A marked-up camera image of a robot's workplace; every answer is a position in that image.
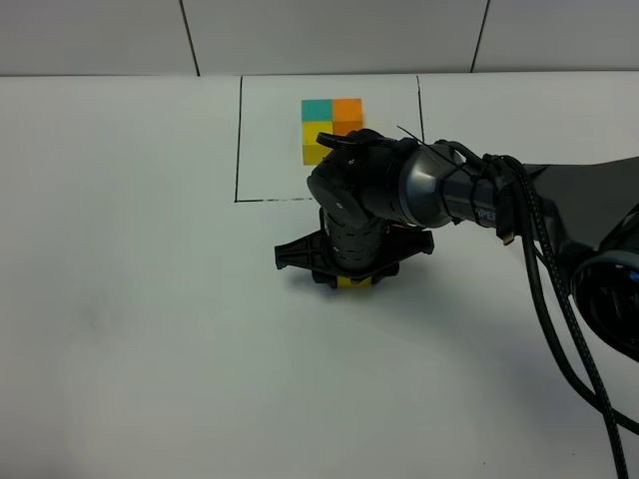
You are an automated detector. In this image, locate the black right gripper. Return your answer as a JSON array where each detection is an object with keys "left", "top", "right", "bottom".
[{"left": 275, "top": 209, "right": 433, "bottom": 289}]

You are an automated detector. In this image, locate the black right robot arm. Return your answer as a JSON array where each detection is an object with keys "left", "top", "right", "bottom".
[{"left": 275, "top": 129, "right": 638, "bottom": 358}]

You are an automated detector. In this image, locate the template yellow cube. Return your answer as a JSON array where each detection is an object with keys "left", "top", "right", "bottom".
[{"left": 302, "top": 121, "right": 332, "bottom": 166}]

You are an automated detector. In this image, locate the template orange cube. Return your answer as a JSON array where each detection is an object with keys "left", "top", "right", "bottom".
[{"left": 331, "top": 98, "right": 363, "bottom": 136}]

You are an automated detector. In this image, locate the template teal cube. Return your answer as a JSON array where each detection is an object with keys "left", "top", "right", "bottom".
[{"left": 302, "top": 99, "right": 333, "bottom": 123}]

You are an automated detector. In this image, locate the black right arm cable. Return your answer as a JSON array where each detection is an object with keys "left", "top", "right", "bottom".
[{"left": 396, "top": 125, "right": 639, "bottom": 479}]

